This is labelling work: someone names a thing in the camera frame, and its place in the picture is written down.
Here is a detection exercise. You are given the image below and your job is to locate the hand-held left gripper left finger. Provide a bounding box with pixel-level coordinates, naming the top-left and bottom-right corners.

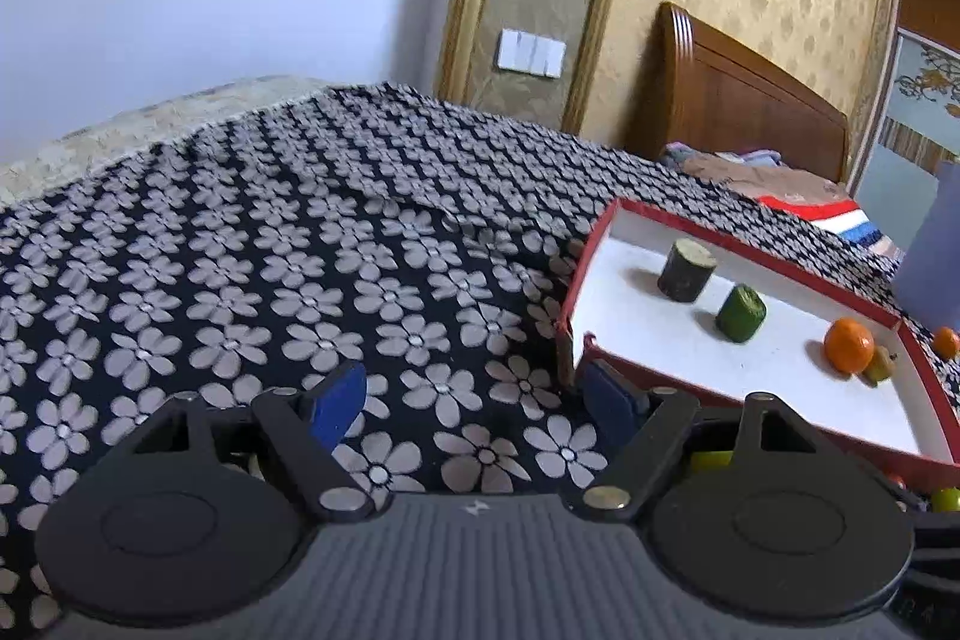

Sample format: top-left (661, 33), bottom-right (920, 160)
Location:
top-left (129, 360), bottom-right (378, 522)

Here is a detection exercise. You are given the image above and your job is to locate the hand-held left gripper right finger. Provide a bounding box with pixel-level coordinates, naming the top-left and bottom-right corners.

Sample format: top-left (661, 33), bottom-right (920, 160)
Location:
top-left (580, 357), bottom-right (835, 519)

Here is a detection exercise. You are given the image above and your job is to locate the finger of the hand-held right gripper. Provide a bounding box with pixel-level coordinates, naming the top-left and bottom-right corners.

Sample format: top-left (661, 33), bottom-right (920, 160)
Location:
top-left (896, 506), bottom-right (960, 615)

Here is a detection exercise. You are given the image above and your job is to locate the red cardboard box tray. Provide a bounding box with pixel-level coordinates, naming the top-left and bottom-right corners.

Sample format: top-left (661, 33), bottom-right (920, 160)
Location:
top-left (555, 197), bottom-right (960, 495)

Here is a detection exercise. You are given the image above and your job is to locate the dark sugarcane piece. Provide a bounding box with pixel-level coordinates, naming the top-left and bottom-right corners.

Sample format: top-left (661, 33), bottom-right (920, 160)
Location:
top-left (657, 238), bottom-right (714, 304)

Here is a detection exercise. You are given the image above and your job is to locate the green cucumber piece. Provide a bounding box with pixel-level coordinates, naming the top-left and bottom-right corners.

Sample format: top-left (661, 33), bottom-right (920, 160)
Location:
top-left (714, 283), bottom-right (768, 343)

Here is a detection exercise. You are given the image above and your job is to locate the small yellow-brown fruit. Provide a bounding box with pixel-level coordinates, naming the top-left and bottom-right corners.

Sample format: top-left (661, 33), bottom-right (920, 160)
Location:
top-left (866, 345), bottom-right (899, 384)

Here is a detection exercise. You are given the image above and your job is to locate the orange tangerine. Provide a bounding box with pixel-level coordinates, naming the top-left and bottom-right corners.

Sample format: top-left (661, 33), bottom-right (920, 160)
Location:
top-left (823, 317), bottom-right (877, 375)

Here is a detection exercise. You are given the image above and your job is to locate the black floral tablecloth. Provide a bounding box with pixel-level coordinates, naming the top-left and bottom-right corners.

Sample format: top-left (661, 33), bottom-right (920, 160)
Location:
top-left (0, 80), bottom-right (960, 640)

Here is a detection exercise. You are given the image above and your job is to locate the brown pillow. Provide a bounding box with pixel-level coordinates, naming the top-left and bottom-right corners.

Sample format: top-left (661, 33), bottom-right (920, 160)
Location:
top-left (660, 140), bottom-right (850, 208)

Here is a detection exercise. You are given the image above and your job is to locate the striped blanket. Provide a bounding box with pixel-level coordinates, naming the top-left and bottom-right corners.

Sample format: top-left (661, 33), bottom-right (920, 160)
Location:
top-left (756, 194), bottom-right (903, 260)

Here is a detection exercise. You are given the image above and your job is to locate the blue electric kettle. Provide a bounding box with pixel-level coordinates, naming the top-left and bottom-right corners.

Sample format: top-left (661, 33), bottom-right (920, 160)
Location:
top-left (895, 158), bottom-right (960, 327)

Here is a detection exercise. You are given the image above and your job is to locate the wooden bed headboard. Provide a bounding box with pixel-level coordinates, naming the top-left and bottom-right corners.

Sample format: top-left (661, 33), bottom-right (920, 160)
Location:
top-left (625, 0), bottom-right (850, 185)

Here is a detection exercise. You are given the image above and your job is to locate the floral sliding wardrobe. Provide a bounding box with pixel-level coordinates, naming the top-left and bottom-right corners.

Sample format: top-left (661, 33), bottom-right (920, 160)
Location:
top-left (853, 0), bottom-right (960, 255)

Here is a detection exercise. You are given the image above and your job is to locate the white wall light switch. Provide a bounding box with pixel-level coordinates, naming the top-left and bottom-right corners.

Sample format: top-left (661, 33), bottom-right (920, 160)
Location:
top-left (496, 28), bottom-right (568, 81)

